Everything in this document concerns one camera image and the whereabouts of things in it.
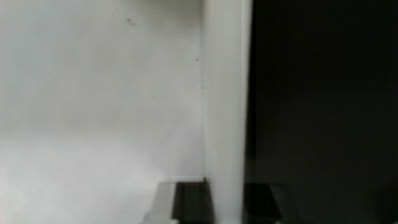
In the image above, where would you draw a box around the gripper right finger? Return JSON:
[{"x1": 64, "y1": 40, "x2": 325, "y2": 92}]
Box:
[{"x1": 243, "y1": 183, "x2": 302, "y2": 224}]

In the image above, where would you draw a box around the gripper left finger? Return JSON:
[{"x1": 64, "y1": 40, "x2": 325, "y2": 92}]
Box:
[{"x1": 142, "y1": 178, "x2": 213, "y2": 224}]

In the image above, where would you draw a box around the white square tabletop part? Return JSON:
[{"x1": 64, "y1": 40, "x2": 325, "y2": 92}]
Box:
[{"x1": 0, "y1": 0, "x2": 252, "y2": 224}]

